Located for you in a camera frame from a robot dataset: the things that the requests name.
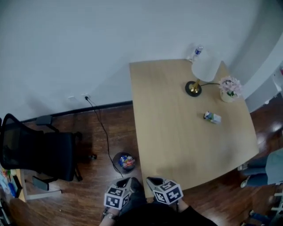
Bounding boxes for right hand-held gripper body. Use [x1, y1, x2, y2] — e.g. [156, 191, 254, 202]
[152, 180, 184, 205]

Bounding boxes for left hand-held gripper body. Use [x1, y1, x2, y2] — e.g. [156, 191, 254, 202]
[103, 186, 133, 210]

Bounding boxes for black round trash bin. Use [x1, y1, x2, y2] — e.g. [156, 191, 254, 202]
[112, 151, 137, 173]

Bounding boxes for white green milk carton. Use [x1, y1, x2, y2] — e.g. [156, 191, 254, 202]
[203, 111, 222, 124]

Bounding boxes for person's right forearm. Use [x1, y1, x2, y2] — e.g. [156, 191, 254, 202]
[176, 200, 190, 213]

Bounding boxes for person's left forearm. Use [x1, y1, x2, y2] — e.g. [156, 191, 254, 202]
[99, 207, 121, 226]

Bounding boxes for person's dark shoe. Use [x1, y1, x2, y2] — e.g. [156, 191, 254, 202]
[131, 177, 145, 193]

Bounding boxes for person's trouser leg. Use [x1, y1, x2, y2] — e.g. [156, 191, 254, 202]
[120, 189, 148, 211]

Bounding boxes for silver wristwatch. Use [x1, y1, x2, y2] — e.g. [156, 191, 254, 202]
[102, 208, 118, 221]

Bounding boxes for person's black top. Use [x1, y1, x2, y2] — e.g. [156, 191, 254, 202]
[98, 202, 218, 226]

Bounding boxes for black office chair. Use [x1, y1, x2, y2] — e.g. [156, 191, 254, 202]
[0, 113, 98, 192]

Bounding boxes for white metal rack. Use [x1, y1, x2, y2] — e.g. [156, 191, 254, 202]
[271, 192, 283, 213]

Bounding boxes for colourful desk clutter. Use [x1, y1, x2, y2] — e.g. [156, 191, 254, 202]
[0, 167, 18, 198]

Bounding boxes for pink flowers in white pot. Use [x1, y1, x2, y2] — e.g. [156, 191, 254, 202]
[218, 76, 243, 103]

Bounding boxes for white shade brass table lamp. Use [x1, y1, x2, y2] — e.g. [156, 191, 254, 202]
[185, 53, 222, 98]

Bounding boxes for clear water bottle blue label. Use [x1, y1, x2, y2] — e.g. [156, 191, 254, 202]
[187, 45, 204, 63]

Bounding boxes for black floor power cable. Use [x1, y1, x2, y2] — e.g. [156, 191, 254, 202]
[85, 96, 124, 178]

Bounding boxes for wooden side desk white frame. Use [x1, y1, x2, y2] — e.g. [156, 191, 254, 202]
[15, 168, 62, 203]

